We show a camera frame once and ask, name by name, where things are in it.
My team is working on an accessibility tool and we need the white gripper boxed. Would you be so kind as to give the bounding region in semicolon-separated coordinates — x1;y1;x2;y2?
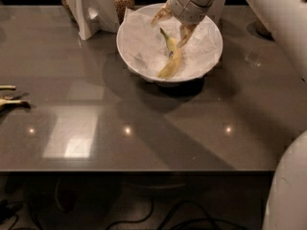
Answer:
151;0;212;48

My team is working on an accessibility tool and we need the yellow banana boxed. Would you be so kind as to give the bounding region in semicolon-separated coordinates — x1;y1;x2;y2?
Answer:
157;29;182;79

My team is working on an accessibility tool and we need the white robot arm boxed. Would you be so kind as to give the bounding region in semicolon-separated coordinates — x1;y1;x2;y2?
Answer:
152;0;307;230

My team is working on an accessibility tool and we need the white bowl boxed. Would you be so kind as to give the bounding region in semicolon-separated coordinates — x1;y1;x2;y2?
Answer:
115;2;224;88

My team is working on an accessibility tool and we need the banana stem lower left edge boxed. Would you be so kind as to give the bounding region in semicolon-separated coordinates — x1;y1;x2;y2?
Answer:
0;99;30;108

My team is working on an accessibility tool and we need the white crumpled paper liner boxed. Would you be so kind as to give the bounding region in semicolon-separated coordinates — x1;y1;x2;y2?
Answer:
120;7;222;81

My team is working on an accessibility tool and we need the black cable under table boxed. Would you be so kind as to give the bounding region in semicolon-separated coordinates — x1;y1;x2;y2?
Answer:
105;198;248;230

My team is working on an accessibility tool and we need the black cable left floor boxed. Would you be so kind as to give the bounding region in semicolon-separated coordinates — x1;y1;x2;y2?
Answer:
0;199;39;230

